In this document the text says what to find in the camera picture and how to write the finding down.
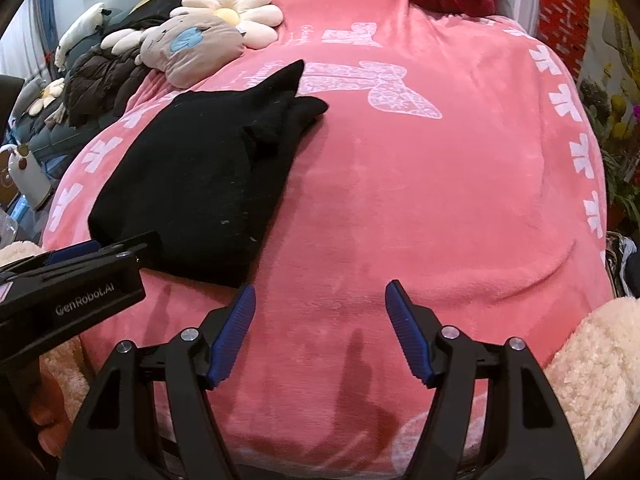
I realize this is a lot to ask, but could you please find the white kettle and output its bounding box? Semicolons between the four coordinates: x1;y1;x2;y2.
0;144;52;211

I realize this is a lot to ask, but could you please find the dark puffer jacket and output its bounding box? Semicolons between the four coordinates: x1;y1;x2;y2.
64;46;152;129

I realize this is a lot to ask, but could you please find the white plush toy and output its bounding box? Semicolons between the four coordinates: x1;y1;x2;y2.
54;2;114;72

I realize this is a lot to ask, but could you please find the green potted plant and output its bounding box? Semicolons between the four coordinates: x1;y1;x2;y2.
579;77;640;233

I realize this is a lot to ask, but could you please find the red brick-pattern wall panel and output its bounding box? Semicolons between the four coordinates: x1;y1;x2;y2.
539;0;592;78

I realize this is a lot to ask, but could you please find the pink bow-print blanket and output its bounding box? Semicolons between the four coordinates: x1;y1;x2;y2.
40;0;613;473

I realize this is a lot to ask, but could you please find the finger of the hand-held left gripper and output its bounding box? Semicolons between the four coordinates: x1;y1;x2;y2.
100;231;162;267
10;240;104;276

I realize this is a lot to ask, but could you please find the black garment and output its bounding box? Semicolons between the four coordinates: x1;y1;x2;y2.
87;59;330;289

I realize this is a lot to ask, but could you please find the small flower plush toy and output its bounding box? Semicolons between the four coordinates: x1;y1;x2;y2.
27;79;67;117

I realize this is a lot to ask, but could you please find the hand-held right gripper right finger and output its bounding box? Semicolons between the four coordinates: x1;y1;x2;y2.
385;280;583;480

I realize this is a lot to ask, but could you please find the cream flower plush pillow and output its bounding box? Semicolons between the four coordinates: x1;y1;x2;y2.
181;0;284;50

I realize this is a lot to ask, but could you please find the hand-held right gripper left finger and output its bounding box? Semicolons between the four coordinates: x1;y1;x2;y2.
57;285;257;480

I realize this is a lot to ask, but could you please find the brown bear-face plush pillow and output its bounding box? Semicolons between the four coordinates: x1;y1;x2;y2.
100;10;247;89

